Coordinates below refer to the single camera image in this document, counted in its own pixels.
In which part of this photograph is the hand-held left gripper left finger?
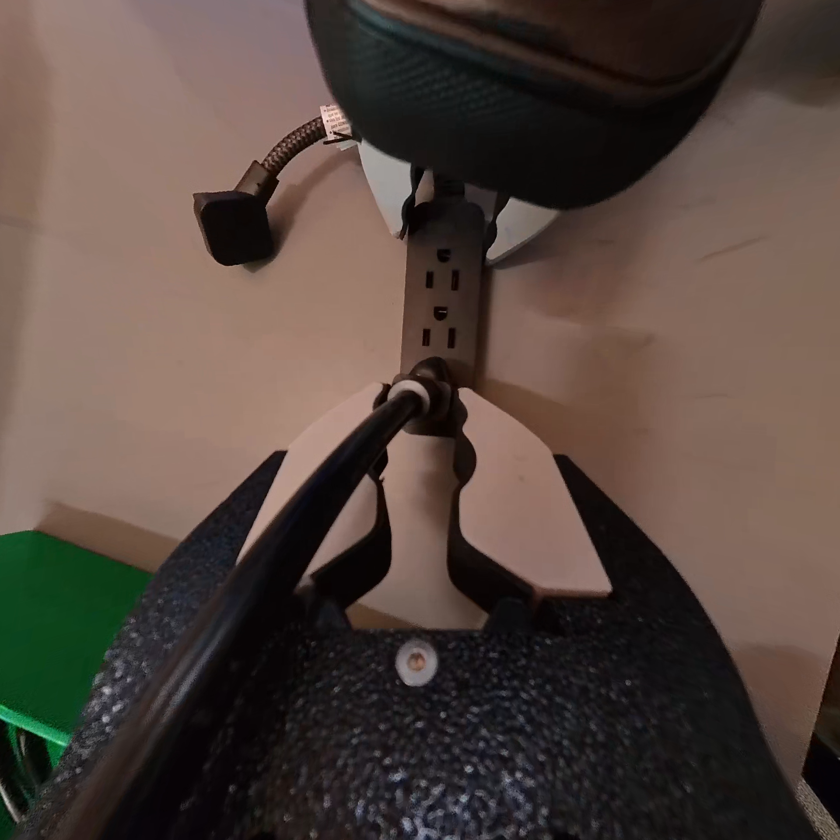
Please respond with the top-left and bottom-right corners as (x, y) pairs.
(239, 379), (395, 608)

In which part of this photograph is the braided cord with plug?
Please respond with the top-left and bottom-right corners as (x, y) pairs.
(192, 115), (468, 266)

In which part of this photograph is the white cord label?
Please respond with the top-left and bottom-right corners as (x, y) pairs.
(319, 104), (361, 151)

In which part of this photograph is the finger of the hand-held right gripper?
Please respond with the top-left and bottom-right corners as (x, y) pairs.
(360, 141), (422, 240)
(484, 190), (563, 266)

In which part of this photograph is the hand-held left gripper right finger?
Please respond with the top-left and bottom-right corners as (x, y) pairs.
(446, 387), (614, 616)

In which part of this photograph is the green plastic bin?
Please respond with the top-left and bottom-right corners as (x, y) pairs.
(0, 530), (156, 756)

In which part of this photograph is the black power cable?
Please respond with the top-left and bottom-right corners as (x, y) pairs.
(16, 357), (468, 840)

